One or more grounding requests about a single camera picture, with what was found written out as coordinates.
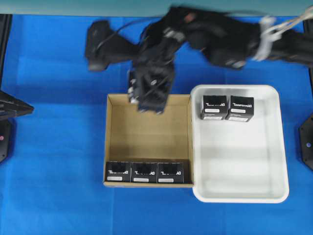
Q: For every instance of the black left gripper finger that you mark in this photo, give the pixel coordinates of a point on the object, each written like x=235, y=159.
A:
x=10, y=100
x=4, y=115

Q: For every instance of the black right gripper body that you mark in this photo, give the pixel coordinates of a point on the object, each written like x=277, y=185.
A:
x=155, y=72

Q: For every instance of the black box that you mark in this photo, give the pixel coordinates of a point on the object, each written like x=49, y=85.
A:
x=170, y=173
x=214, y=107
x=144, y=173
x=240, y=108
x=118, y=171
x=133, y=90

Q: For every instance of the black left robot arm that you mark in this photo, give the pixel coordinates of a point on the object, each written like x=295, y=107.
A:
x=10, y=107

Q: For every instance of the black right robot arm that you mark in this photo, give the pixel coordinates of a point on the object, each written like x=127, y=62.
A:
x=222, y=40

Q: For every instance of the brown cardboard box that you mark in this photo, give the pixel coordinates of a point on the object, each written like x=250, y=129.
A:
x=146, y=137

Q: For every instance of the white plastic tray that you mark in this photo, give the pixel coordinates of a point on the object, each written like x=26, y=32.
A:
x=239, y=162

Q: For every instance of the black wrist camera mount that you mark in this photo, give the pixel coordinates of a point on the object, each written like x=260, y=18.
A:
x=105, y=46

